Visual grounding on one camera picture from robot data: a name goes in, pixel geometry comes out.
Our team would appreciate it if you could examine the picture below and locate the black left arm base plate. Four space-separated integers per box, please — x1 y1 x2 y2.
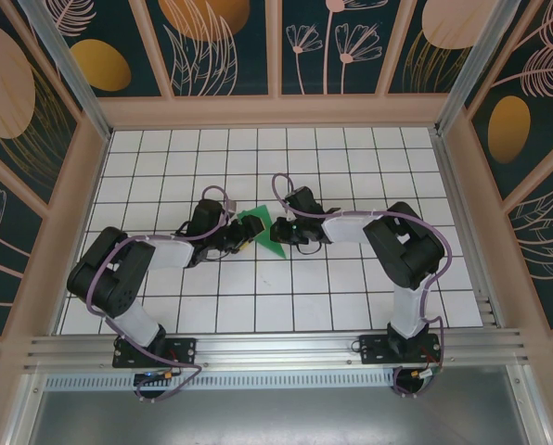
112 334 199 371

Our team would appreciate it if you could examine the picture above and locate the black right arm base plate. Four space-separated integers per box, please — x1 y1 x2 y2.
358 332 443 366

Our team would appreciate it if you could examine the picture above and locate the green paper sheet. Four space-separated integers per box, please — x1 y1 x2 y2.
236 204 289 261

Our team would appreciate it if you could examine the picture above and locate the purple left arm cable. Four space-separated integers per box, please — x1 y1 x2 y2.
84 184 238 405

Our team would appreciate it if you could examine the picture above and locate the aluminium frame post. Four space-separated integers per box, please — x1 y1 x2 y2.
434 0 546 136
17 0 114 141

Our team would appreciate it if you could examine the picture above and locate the slotted grey cable duct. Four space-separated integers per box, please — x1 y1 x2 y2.
44 373 398 391

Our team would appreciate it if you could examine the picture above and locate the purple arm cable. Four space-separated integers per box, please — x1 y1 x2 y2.
84 184 238 405
271 172 454 401

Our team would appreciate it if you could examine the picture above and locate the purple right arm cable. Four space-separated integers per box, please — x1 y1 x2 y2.
271 172 454 401

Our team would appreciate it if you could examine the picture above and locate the aluminium side rail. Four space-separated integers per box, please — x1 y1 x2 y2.
430 128 508 329

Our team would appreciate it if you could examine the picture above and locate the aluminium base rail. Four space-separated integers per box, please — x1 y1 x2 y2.
23 326 534 373

